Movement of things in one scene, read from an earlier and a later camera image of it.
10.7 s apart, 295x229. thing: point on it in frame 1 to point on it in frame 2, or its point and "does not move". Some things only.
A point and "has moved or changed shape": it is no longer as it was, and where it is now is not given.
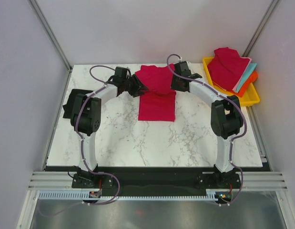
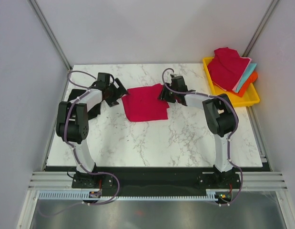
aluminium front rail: [249, 181] does not move
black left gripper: [138, 86] to [120, 88]
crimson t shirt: [157, 103] has moved or changed shape
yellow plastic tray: [250, 97] does not move
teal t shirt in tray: [249, 71] does not move
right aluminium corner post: [261, 27] does not move
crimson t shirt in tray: [227, 68] does not move
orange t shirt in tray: [251, 78] does not move
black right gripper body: [175, 84] to [172, 98]
